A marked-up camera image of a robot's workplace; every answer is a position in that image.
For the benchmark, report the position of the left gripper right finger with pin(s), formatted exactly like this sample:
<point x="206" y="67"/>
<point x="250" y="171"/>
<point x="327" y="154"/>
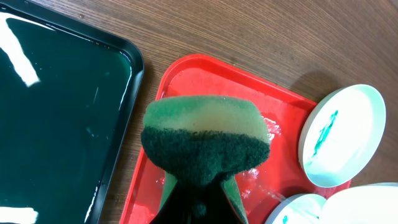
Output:
<point x="231" y="190"/>

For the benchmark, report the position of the red plastic tray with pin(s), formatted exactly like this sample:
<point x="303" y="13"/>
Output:
<point x="284" y="113"/>

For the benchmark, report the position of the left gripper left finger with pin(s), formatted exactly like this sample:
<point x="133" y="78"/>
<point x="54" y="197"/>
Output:
<point x="169" y="200"/>

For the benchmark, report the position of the green yellow sponge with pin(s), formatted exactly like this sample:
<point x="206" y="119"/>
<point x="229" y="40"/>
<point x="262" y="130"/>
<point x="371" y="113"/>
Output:
<point x="199" y="139"/>

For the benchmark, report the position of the light blue plate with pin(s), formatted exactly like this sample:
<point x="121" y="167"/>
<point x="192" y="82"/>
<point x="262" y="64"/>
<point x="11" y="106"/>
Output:
<point x="341" y="135"/>
<point x="298" y="209"/>

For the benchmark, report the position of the white round plate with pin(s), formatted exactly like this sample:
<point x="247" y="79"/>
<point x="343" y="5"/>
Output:
<point x="366" y="204"/>

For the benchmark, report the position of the dark green water tray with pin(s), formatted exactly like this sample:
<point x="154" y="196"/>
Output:
<point x="67" y="92"/>

